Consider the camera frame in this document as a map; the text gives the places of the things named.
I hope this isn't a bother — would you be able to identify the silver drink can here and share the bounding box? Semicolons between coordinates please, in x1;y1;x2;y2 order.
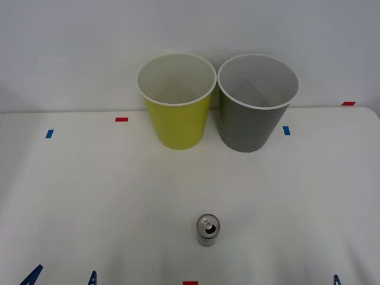
196;213;221;248

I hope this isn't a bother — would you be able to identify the yellow-green plastic bin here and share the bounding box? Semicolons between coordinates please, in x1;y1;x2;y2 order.
136;52;218;151

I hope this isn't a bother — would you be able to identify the grey plastic bin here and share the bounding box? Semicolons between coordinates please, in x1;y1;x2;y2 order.
217;53;300;153

